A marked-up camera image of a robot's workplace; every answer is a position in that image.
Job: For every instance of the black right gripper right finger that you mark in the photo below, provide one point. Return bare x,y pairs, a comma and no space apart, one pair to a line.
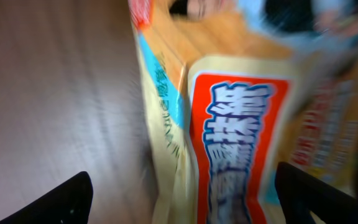
301,194

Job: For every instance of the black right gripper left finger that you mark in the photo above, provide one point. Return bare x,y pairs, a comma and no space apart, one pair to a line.
69,203

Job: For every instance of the orange snack bag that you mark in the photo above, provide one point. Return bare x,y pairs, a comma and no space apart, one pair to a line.
233,88

